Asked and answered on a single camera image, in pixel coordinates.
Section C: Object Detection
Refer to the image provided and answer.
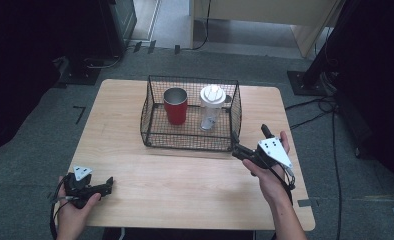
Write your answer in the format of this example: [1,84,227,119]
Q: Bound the clear bottle with white lid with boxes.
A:
[199,84,227,132]

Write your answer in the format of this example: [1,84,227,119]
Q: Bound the long black floor cable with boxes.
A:
[330,109,343,240]

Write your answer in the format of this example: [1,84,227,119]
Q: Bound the dark cabinet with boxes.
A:
[97,0,138,58]

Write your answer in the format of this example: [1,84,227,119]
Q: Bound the red metal cup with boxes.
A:
[162,87,189,126]

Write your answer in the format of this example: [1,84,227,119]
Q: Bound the person's right hand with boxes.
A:
[241,130,295,205]

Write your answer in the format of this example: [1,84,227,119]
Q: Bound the black cable at cabinet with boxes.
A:
[190,0,213,52]

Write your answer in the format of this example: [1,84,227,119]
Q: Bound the right hand-held gripper cable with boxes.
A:
[270,162,297,206]

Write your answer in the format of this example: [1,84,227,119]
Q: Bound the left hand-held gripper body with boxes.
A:
[64,165,97,210]

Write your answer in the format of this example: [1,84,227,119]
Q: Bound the person's left hand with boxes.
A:
[56,184,103,234]

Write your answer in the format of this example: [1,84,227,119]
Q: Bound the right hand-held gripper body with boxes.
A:
[251,136,294,170]

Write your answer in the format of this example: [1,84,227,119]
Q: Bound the black wire basket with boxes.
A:
[139,74,243,153]

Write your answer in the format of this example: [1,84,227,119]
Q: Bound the looped black floor cables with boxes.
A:
[284,95,337,132]

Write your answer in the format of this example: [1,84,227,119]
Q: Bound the left hand-held gripper cable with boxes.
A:
[49,175,70,240]

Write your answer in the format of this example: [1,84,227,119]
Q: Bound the black flat stand base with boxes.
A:
[58,57,102,86]

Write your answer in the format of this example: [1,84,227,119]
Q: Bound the black stand post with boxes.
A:
[300,0,356,88]

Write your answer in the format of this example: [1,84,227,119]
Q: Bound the grey cable at stand base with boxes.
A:
[84,53,124,70]

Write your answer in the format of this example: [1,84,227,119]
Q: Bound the beige wooden cabinet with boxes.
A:
[188,0,347,60]

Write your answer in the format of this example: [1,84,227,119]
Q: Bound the hand-held gripper cable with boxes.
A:
[270,162,297,206]
[49,175,70,240]

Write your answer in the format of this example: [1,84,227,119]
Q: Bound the grey tape piece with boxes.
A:
[297,198,320,208]

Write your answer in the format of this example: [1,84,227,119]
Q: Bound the black square stand base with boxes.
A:
[286,70,330,97]

